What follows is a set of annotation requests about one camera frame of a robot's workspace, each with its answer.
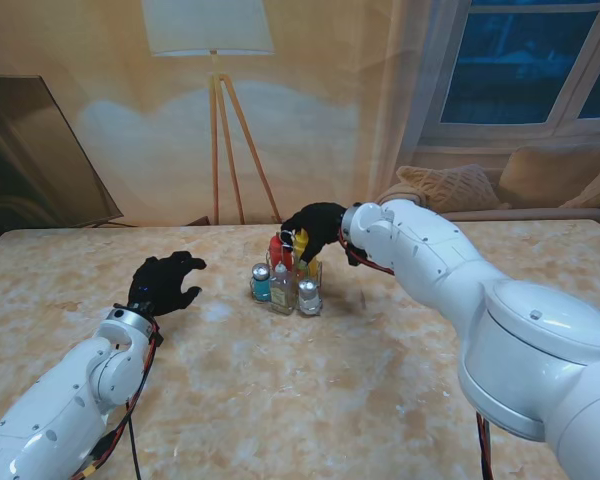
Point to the red ketchup squeeze bottle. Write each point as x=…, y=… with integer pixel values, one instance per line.
x=277, y=250

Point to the beige sofa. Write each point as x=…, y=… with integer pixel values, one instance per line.
x=530, y=210

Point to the teal shaker with silver cap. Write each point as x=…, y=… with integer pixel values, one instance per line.
x=261, y=285

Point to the plain tan cushion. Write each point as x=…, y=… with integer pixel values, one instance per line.
x=550, y=175

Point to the dark flat screen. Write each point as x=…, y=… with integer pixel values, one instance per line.
x=25, y=160

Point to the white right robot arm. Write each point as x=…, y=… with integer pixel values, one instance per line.
x=480, y=310

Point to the tripod floor lamp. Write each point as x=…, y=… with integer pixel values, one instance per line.
x=207, y=25

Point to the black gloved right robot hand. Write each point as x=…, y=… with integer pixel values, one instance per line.
x=315, y=222

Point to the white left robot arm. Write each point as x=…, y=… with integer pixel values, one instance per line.
x=55, y=405

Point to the clear olive oil bottle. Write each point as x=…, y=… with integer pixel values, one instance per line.
x=281, y=295

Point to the yellow mustard squeeze bottle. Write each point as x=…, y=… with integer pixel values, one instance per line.
x=302, y=250

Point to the knitted beige cushion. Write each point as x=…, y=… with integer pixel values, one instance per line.
x=455, y=187

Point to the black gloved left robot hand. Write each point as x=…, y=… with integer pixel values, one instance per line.
x=160, y=285

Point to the white shaker with silver cap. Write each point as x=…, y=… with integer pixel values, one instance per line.
x=308, y=297

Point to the white framed window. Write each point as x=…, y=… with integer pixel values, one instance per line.
x=505, y=65

